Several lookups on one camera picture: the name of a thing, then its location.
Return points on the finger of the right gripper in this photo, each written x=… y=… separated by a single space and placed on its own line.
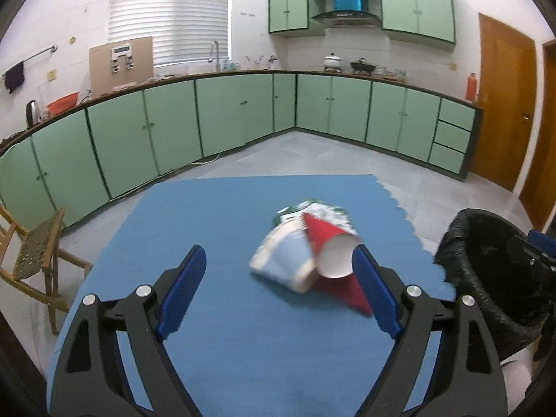
x=542 y=242

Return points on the dark hanging towel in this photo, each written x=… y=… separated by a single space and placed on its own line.
x=15 y=77

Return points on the green white carton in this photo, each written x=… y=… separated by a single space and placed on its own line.
x=332 y=214

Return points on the red thermos flask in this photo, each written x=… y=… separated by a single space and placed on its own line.
x=471 y=87

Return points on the brown wooden door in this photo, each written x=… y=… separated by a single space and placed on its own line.
x=507 y=95
x=538 y=193

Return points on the steel electric kettle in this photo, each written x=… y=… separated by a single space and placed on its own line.
x=32 y=113

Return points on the red paper cup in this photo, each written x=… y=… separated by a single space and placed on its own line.
x=332 y=248

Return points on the blue foam mat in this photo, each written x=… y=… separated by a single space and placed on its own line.
x=248 y=347

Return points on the light blue paper cup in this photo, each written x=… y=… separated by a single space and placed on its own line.
x=286 y=258

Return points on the green lower kitchen cabinets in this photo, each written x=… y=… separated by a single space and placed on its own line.
x=99 y=151

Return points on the black wok pan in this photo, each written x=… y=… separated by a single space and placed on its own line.
x=362 y=66

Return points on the wall towel rail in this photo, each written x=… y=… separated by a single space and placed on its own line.
x=50 y=49

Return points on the black bin with liner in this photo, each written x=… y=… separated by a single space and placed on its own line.
x=473 y=253

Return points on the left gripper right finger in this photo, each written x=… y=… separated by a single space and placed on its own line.
x=466 y=379

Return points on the white cooking pot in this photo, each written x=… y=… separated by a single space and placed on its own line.
x=332 y=63

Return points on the brown cardboard box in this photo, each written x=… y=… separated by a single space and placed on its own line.
x=119 y=64

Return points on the orange plastic basin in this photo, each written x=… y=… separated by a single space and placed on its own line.
x=62 y=104

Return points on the range hood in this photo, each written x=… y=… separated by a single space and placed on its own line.
x=347 y=18

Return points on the wooden folding chair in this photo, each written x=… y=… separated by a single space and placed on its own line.
x=34 y=271

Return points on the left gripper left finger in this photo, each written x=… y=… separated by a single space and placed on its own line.
x=90 y=379

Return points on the chrome sink faucet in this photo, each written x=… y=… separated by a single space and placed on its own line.
x=214 y=55

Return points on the white window blind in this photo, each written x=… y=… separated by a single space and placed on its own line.
x=182 y=30

